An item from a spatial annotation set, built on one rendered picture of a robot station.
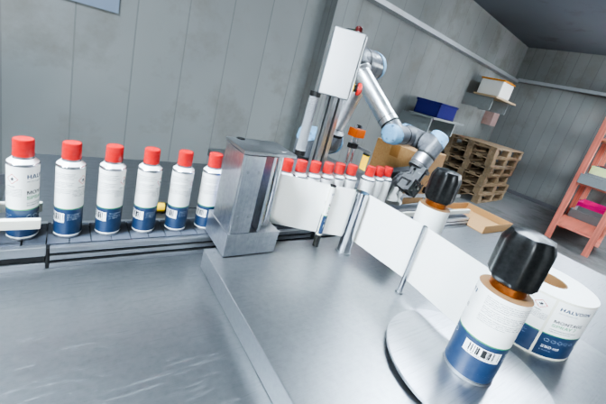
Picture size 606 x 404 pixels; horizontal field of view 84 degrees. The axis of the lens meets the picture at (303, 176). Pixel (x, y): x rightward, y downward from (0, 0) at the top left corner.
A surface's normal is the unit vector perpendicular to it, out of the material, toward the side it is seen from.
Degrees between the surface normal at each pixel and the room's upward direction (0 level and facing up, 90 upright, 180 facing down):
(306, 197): 90
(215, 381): 0
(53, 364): 0
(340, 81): 90
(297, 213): 90
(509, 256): 90
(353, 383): 0
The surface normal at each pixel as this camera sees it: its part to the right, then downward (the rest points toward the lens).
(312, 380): 0.26, -0.92
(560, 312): -0.25, 0.22
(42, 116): 0.62, 0.38
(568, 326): 0.03, 0.30
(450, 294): -0.86, -0.07
